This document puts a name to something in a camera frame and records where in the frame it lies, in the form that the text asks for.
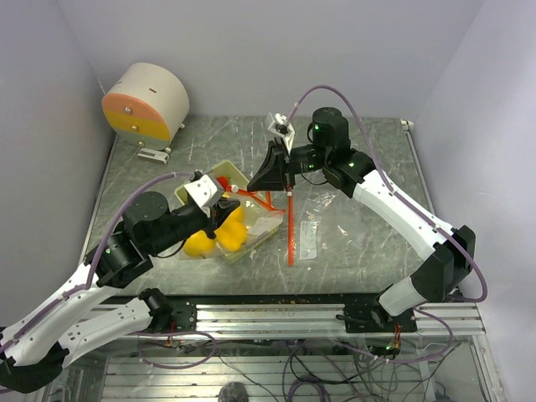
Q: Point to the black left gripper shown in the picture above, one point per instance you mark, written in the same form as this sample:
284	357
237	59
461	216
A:
221	206

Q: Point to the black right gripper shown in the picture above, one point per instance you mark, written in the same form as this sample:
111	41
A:
271	174

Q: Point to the clear zip bag red zipper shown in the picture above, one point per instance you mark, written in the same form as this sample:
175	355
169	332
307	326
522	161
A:
251	222

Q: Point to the yellow bell pepper toy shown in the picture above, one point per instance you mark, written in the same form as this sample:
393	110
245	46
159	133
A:
233	232

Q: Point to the yellow lemon toy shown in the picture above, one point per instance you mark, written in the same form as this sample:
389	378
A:
198	245

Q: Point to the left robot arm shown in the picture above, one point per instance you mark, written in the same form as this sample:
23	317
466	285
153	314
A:
36	349

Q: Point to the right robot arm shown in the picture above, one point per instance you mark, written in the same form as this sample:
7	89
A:
446	251

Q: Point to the red strawberry toy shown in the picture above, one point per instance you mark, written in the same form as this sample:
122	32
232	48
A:
224	182

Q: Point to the pale green plastic basket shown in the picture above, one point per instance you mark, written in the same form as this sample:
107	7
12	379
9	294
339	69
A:
247	238

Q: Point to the small white clip block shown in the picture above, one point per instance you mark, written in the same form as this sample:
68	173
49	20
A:
147	154

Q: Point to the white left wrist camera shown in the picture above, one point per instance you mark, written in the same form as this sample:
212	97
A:
204	190

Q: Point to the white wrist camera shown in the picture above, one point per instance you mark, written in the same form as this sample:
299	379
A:
277	124
204	190

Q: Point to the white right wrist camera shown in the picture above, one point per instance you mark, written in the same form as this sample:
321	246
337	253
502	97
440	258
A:
277	124

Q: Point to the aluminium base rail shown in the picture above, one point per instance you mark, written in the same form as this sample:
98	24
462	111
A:
342	315

